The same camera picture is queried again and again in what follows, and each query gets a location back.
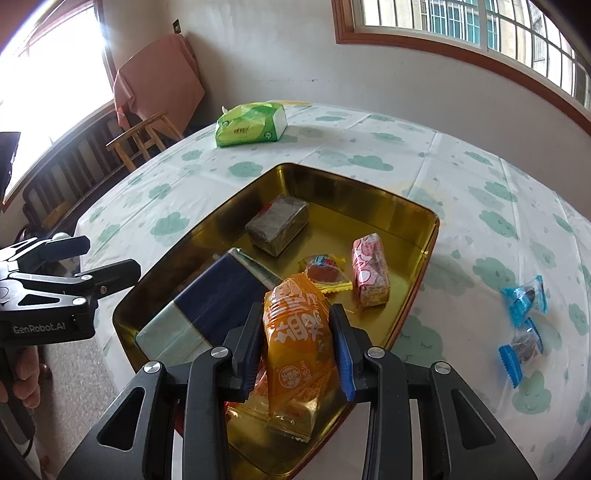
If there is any navy and silver snack packet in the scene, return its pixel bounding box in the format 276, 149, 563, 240
135, 248, 283, 363

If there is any person's left hand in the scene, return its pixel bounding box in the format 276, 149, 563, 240
0, 344, 45, 407

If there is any clear orange snack packet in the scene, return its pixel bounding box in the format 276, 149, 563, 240
225, 357, 271, 418

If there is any dark wooden bench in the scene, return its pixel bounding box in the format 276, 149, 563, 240
21, 115, 139, 232

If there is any cloud print tablecloth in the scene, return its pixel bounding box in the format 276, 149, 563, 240
74, 104, 591, 480

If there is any wooden framed window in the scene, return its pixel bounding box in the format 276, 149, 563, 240
331, 0, 591, 112
0, 0, 116, 204

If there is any pink snack packet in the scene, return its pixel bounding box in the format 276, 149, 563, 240
352, 233, 392, 308

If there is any blue wrapped candy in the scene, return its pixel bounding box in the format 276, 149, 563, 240
498, 318, 542, 385
501, 275, 549, 328

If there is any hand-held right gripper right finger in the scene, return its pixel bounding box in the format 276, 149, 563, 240
329, 305, 539, 480

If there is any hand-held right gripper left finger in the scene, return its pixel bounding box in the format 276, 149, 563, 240
58, 302, 266, 480

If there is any red and yellow candy packet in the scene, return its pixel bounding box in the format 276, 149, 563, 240
298, 254, 354, 296

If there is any grey brown block packet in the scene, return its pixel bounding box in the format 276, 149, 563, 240
245, 194, 311, 257

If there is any pink cloth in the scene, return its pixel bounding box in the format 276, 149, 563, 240
113, 32, 206, 134

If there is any gold tin box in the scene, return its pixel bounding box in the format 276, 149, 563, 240
112, 162, 440, 478

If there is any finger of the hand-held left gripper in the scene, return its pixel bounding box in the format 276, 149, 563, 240
0, 235, 91, 273
9, 259, 141, 306

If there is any light wooden chair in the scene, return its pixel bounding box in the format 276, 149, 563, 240
106, 110, 185, 172

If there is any green tissue pack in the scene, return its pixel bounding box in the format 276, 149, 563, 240
215, 103, 289, 148

